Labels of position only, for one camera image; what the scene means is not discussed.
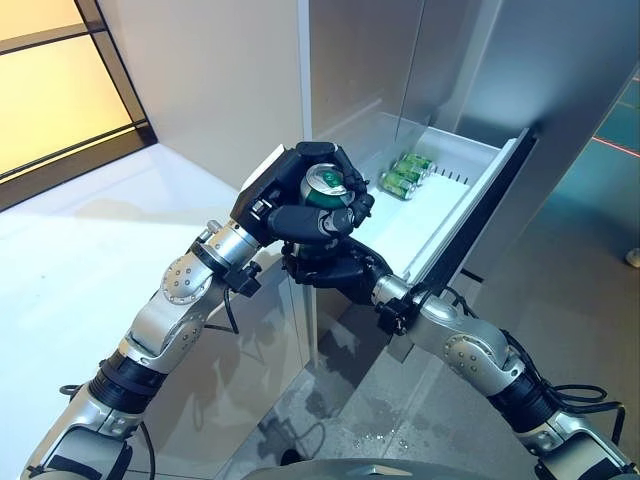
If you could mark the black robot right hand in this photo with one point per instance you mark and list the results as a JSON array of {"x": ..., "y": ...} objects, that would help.
[{"x": 340, "y": 272}]

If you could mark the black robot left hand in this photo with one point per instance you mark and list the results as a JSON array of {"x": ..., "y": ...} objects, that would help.
[{"x": 295, "y": 220}]

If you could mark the green drink can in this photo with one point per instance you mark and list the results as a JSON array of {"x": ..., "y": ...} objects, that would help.
[
  {"x": 417, "y": 160},
  {"x": 397, "y": 184},
  {"x": 412, "y": 171},
  {"x": 325, "y": 182}
]

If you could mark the white fridge drawer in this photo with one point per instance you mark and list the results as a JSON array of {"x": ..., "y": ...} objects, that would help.
[{"x": 430, "y": 215}]

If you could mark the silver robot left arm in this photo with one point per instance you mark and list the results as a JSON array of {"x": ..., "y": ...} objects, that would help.
[{"x": 185, "y": 285}]

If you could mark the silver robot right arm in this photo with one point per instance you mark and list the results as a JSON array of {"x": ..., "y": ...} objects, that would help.
[{"x": 470, "y": 350}]

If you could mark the grey robot torso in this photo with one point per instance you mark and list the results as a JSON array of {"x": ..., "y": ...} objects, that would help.
[{"x": 350, "y": 472}]

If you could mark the dark framed window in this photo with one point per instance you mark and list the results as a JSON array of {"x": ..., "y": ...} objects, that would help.
[{"x": 50, "y": 100}]

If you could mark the tall white cabinet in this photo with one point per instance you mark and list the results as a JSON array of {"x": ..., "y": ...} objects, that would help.
[{"x": 525, "y": 65}]

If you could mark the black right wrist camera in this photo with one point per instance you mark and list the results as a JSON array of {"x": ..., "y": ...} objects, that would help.
[{"x": 395, "y": 316}]

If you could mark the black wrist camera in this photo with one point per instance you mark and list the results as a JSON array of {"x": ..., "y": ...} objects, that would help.
[
  {"x": 395, "y": 316},
  {"x": 244, "y": 281}
]

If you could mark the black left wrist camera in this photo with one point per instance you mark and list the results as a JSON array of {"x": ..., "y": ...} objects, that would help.
[{"x": 244, "y": 281}]

